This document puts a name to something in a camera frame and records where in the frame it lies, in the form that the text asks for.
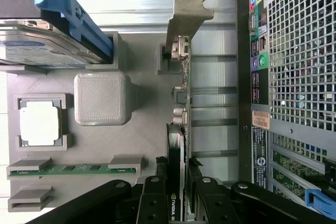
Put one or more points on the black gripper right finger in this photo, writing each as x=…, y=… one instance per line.
x=210, y=203

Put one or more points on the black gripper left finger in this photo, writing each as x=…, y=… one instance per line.
x=152, y=203

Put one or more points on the green RAM stick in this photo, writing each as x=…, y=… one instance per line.
x=73, y=169

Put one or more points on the blue case release latch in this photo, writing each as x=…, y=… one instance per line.
x=319, y=203

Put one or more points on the grey printed parts rack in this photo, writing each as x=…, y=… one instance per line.
x=99, y=100

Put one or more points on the silver CPU chip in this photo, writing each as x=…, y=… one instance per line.
x=40, y=123

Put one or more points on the black open PC case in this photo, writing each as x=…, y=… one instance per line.
x=288, y=51

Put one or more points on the hard disk with blue caddy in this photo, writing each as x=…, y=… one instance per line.
x=39, y=11

